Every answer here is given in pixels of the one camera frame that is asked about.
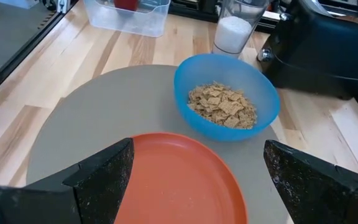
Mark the orange plastic plate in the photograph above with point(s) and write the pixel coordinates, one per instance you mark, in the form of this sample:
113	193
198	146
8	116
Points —
179	180

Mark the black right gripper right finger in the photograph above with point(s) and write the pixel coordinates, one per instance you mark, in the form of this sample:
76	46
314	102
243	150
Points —
328	196

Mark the red apple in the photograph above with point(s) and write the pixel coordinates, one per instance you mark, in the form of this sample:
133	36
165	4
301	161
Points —
126	4

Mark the black table edge rail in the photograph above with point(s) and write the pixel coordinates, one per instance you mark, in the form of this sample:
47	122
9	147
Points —
20	53

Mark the blue plastic bowl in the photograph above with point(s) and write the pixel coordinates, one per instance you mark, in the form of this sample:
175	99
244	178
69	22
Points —
228	68

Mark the clear drinking glass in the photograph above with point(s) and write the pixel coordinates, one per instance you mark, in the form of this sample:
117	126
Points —
244	9

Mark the white milk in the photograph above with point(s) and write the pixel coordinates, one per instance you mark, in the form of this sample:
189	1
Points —
232	34

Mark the black toaster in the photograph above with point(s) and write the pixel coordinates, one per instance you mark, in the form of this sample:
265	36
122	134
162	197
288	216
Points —
322	53

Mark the cereal squares heap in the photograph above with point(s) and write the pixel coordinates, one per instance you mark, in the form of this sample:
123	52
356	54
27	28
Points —
222	105

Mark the grey round placemat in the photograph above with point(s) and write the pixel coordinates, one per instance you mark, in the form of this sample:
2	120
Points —
104	109

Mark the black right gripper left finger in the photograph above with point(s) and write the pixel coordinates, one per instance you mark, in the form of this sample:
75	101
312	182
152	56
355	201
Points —
57	202

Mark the clear plastic bin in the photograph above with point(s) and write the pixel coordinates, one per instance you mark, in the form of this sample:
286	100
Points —
141	23

